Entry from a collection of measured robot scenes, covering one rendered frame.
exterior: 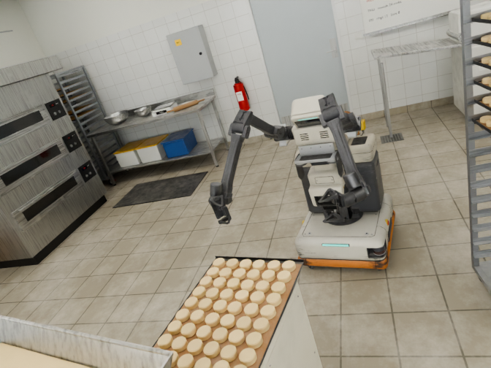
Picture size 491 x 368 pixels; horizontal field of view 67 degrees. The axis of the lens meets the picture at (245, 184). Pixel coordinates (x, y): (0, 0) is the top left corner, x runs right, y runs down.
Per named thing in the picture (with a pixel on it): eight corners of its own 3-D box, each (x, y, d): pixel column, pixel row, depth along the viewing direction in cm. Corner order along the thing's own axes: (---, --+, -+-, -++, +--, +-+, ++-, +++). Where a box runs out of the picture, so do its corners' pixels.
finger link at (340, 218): (328, 229, 151) (348, 220, 153) (325, 215, 149) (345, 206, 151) (320, 223, 158) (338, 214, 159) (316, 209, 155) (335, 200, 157)
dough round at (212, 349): (223, 351, 113) (221, 347, 112) (210, 361, 111) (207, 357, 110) (215, 342, 117) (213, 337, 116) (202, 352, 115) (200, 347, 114)
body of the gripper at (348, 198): (344, 217, 153) (359, 210, 154) (340, 196, 148) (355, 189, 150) (335, 212, 158) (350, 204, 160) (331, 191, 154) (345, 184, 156)
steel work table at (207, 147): (110, 187, 587) (82, 129, 548) (132, 168, 649) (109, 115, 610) (219, 167, 526) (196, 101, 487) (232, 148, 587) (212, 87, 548)
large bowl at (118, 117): (102, 130, 558) (98, 120, 552) (115, 121, 591) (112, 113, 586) (123, 124, 545) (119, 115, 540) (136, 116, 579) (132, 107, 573)
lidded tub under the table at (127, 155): (119, 168, 583) (112, 153, 573) (134, 156, 622) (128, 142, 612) (139, 164, 570) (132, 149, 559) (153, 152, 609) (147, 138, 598)
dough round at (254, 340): (266, 340, 112) (264, 335, 111) (255, 352, 109) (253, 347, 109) (255, 333, 116) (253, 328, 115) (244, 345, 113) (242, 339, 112)
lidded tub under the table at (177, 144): (166, 159, 554) (160, 143, 544) (177, 147, 594) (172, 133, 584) (189, 154, 543) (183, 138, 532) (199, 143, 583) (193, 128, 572)
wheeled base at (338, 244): (319, 217, 327) (313, 193, 317) (396, 216, 296) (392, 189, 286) (297, 268, 274) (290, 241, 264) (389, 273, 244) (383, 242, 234)
